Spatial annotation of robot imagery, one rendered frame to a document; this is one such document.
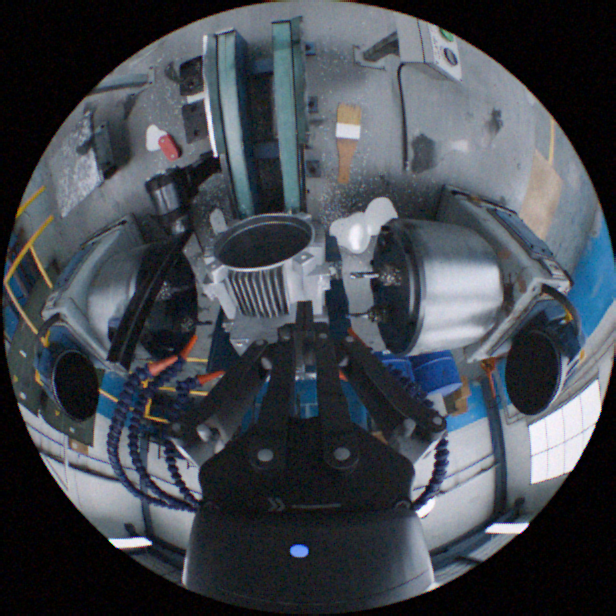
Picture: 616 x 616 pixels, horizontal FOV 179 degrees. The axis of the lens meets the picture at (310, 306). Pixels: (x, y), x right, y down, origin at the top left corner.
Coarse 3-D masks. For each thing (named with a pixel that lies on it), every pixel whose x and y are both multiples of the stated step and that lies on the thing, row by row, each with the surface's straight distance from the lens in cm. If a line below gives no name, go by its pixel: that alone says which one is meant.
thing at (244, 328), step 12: (288, 312) 33; (240, 324) 33; (252, 324) 32; (264, 324) 32; (276, 324) 32; (240, 336) 32; (252, 336) 31; (264, 336) 31; (276, 336) 30; (240, 348) 35
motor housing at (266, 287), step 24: (264, 216) 41; (288, 216) 40; (216, 240) 37; (240, 240) 42; (264, 240) 43; (288, 240) 42; (312, 240) 32; (240, 264) 44; (264, 264) 47; (288, 264) 29; (240, 288) 30; (264, 288) 29; (288, 288) 31; (240, 312) 33; (264, 312) 32
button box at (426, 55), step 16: (400, 16) 35; (400, 32) 33; (416, 32) 32; (432, 32) 32; (400, 48) 32; (416, 48) 30; (432, 48) 30; (416, 64) 30; (432, 64) 29; (448, 64) 31; (448, 80) 34
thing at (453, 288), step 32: (384, 224) 42; (416, 224) 36; (448, 224) 42; (384, 256) 42; (416, 256) 31; (448, 256) 33; (480, 256) 38; (384, 288) 42; (416, 288) 31; (448, 288) 32; (480, 288) 36; (384, 320) 41; (416, 320) 32; (448, 320) 33; (480, 320) 39; (416, 352) 37
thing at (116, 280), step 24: (120, 264) 45; (144, 264) 41; (96, 288) 49; (120, 288) 41; (168, 288) 40; (192, 288) 53; (96, 312) 48; (120, 312) 40; (168, 312) 45; (192, 312) 53; (96, 336) 52; (144, 336) 40; (168, 336) 45; (192, 336) 54; (144, 360) 48
